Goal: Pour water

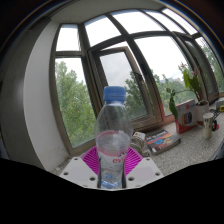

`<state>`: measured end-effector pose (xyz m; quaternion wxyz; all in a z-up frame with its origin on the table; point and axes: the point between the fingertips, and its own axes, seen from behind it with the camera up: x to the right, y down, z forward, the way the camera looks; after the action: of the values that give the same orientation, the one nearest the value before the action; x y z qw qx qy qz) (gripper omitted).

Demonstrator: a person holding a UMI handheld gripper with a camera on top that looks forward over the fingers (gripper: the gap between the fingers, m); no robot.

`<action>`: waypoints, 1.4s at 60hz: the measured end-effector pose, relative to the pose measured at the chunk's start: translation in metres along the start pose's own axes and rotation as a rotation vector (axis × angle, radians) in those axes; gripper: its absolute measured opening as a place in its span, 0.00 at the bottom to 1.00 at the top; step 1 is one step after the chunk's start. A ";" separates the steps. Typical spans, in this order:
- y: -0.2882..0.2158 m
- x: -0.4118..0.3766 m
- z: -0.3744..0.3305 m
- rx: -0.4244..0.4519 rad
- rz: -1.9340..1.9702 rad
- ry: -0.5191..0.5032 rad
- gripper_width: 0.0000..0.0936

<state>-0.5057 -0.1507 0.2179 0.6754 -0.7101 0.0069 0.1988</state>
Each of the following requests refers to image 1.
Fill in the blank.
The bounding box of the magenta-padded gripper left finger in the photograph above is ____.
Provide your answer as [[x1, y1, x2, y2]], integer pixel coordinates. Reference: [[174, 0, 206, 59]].
[[59, 146, 101, 190]]

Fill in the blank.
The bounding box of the white and red filament box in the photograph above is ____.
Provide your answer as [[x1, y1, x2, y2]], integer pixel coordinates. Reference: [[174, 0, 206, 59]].
[[174, 98, 199, 135]]

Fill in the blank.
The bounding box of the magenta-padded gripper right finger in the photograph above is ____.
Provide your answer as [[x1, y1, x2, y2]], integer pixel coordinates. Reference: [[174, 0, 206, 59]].
[[123, 146, 165, 190]]

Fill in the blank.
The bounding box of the potted plant with red flowers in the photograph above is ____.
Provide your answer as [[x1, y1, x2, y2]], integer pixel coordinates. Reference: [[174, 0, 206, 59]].
[[166, 62, 212, 126]]

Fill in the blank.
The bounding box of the clear blue-capped water bottle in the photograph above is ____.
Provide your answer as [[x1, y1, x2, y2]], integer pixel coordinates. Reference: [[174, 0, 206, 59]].
[[94, 85, 134, 190]]

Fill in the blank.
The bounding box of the brown framed bay window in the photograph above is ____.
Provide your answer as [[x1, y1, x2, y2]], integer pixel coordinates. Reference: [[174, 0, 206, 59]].
[[49, 6, 224, 158]]

